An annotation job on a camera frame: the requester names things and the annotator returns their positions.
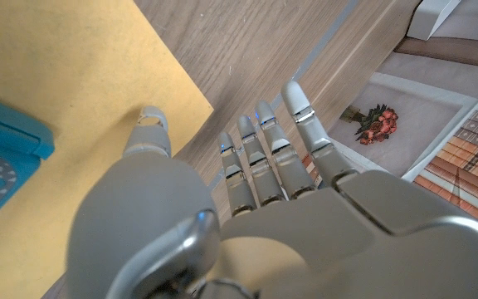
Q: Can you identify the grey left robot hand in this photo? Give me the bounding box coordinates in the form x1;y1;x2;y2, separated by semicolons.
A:
66;81;478;299

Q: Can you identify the blue flip phone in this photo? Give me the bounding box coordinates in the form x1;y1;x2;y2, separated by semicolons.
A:
0;91;56;233

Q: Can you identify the printed bookshelf backdrop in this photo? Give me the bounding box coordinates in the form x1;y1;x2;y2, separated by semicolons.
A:
296;0;478;225

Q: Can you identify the yellow felt sheet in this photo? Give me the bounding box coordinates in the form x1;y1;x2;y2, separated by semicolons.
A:
0;0;215;299

